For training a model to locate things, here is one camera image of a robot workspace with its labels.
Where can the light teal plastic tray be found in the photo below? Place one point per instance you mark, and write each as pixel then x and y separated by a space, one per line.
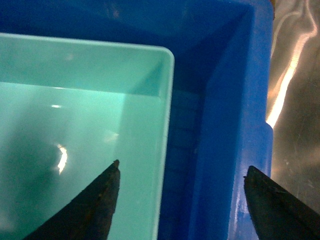
pixel 68 109

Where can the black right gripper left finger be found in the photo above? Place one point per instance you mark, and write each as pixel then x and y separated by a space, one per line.
pixel 89 215

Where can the blue plastic crate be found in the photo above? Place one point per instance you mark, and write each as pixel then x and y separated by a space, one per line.
pixel 217 125

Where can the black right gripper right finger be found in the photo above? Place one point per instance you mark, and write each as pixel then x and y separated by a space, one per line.
pixel 276 214

